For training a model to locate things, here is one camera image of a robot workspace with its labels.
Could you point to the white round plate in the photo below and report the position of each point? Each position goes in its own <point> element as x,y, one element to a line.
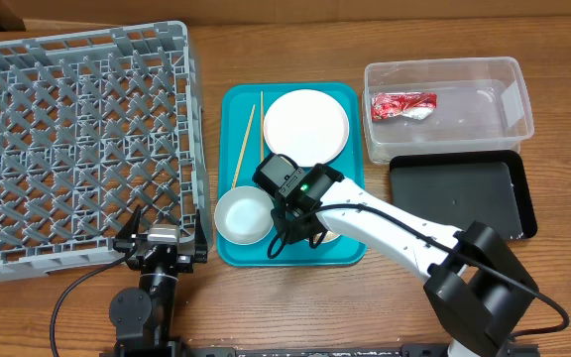
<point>308,126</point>

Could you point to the red snack wrapper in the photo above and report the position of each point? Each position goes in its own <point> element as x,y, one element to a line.
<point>412,105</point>

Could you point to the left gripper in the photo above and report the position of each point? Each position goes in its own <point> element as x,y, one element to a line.
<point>185,263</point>

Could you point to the grey dish rack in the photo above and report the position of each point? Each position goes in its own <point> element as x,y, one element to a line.
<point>93,124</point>

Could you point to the wooden chopstick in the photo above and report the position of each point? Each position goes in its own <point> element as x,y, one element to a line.
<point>244,146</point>
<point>262,116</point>

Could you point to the left wooden chopstick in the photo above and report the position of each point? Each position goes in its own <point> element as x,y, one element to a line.
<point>244,146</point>

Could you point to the grey small bowl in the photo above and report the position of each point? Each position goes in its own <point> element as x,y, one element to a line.
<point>243,215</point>

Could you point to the pink small bowl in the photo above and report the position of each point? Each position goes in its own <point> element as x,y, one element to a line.
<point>330,237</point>

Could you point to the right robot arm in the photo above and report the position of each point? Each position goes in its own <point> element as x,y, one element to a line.
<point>477,287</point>

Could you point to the right wooden chopstick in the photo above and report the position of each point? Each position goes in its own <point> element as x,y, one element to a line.
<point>262,116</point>

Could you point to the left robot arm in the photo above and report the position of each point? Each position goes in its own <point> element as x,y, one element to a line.
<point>142,316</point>

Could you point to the clear plastic bin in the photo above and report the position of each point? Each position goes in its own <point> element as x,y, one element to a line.
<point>481,104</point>

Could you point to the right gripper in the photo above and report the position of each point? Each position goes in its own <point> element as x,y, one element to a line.
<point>294,224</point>

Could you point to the black food waste tray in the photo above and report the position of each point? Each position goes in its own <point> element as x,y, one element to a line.
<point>460,188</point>

